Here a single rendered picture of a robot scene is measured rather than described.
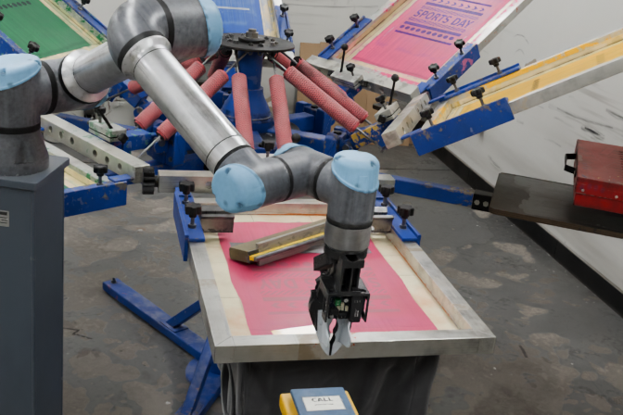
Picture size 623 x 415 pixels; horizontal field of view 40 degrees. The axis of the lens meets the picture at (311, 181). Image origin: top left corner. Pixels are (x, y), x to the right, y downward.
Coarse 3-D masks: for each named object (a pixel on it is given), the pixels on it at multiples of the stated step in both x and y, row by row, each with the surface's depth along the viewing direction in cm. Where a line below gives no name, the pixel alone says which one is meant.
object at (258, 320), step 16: (240, 224) 230; (256, 224) 231; (272, 224) 232; (288, 224) 233; (224, 240) 219; (240, 240) 220; (224, 256) 210; (304, 256) 215; (240, 272) 202; (240, 288) 194; (256, 288) 195; (256, 304) 188; (256, 320) 181; (272, 320) 182; (288, 320) 183; (304, 320) 183
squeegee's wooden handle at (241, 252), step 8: (312, 224) 226; (280, 232) 220; (288, 232) 219; (256, 240) 213; (232, 248) 207; (240, 248) 206; (248, 248) 206; (256, 248) 205; (232, 256) 208; (240, 256) 206; (248, 256) 203
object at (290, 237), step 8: (320, 224) 220; (296, 232) 214; (304, 232) 216; (312, 232) 219; (320, 232) 221; (264, 240) 208; (272, 240) 208; (280, 240) 210; (288, 240) 212; (296, 240) 214; (320, 240) 221; (264, 248) 207; (272, 248) 208; (296, 248) 215; (304, 248) 217; (272, 256) 209; (280, 256) 211; (288, 256) 213
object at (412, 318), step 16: (304, 224) 234; (368, 256) 219; (384, 272) 210; (400, 288) 203; (400, 304) 195; (416, 304) 196; (368, 320) 186; (384, 320) 187; (400, 320) 188; (416, 320) 188
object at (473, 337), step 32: (192, 256) 200; (416, 256) 213; (448, 288) 197; (224, 320) 173; (480, 320) 184; (224, 352) 164; (256, 352) 165; (288, 352) 167; (320, 352) 169; (352, 352) 170; (384, 352) 172; (416, 352) 174; (448, 352) 176; (480, 352) 178
